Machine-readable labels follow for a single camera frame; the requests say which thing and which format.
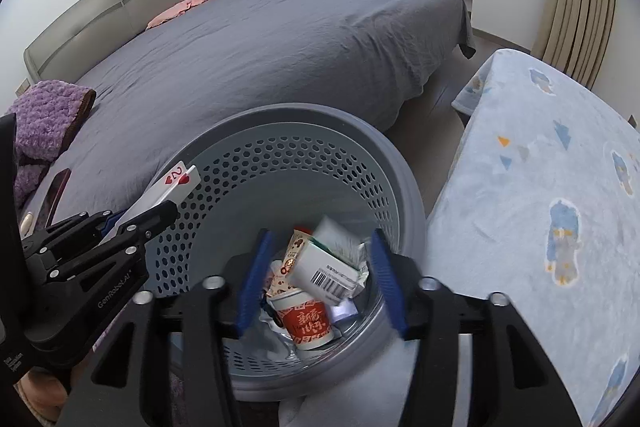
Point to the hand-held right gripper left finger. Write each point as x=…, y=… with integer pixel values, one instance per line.
x=255, y=277

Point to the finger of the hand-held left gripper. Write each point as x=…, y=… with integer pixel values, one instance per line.
x=140, y=229
x=75, y=227

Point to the playing card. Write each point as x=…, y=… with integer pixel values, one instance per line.
x=170, y=189

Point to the cream red printed snack packet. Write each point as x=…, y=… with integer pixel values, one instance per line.
x=290, y=257

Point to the grey perforated plastic basket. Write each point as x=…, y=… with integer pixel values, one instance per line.
x=300, y=157

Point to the red white paper cup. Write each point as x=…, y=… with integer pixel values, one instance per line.
x=305, y=319

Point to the beige padded headboard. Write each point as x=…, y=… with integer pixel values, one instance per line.
x=100, y=7

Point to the white green carton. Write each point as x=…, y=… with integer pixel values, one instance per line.
x=320, y=274

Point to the white blue face mask packet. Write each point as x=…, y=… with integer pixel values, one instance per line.
x=272, y=337

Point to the bed with grey sheet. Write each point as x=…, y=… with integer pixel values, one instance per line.
x=275, y=47

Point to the purple fluffy blanket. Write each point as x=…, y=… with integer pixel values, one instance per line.
x=45, y=117

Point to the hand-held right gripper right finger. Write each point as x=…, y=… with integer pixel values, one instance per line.
x=390, y=282

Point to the dark red phone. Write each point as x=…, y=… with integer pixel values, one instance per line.
x=57, y=192

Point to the pink pillow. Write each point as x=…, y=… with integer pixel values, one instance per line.
x=185, y=7

